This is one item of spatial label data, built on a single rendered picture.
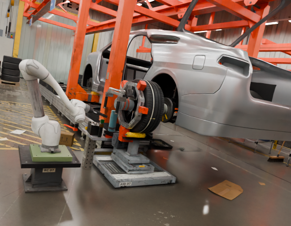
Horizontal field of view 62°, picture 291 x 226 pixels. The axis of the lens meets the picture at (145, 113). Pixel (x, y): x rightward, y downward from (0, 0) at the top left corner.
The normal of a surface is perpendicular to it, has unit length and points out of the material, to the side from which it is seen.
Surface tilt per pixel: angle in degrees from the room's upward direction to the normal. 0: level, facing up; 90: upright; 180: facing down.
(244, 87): 89
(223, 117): 102
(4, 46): 90
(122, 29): 90
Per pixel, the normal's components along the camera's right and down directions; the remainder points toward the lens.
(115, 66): 0.52, 0.21
